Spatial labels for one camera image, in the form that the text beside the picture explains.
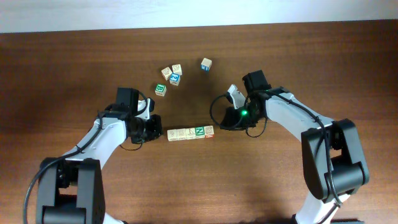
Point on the green B wooden block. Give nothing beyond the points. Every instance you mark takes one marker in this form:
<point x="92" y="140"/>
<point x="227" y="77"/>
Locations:
<point x="160" y="90"/>

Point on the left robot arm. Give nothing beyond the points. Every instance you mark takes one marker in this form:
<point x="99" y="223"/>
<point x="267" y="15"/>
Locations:
<point x="70" y="187"/>

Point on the red-sided block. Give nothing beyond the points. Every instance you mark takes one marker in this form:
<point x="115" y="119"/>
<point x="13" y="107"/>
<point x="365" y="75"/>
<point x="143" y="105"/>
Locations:
<point x="181" y="134"/>
<point x="209" y="131"/>

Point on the plain block top left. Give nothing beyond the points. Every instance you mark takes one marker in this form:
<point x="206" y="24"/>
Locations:
<point x="166" y="73"/>

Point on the green N wooden block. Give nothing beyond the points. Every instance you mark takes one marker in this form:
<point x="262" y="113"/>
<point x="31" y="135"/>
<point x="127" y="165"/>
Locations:
<point x="199" y="132"/>

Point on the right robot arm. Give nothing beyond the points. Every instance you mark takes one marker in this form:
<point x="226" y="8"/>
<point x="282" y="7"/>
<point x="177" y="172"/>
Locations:
<point x="334" y="164"/>

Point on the blue 2 wooden block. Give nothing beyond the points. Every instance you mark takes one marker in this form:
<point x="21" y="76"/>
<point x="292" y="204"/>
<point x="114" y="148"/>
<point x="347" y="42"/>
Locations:
<point x="174" y="79"/>

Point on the blue-sided block far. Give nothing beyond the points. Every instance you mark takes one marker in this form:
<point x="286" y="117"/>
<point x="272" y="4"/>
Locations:
<point x="206" y="64"/>

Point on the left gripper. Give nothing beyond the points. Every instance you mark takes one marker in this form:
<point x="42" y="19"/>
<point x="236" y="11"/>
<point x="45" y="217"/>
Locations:
<point x="155" y="132"/>

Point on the plain wooden block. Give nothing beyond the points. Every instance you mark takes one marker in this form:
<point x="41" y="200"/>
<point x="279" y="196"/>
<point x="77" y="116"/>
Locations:
<point x="190" y="133"/>
<point x="172" y="135"/>

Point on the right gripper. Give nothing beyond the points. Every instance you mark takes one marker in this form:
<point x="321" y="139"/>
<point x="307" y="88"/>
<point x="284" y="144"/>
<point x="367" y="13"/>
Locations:
<point x="234" y="124"/>

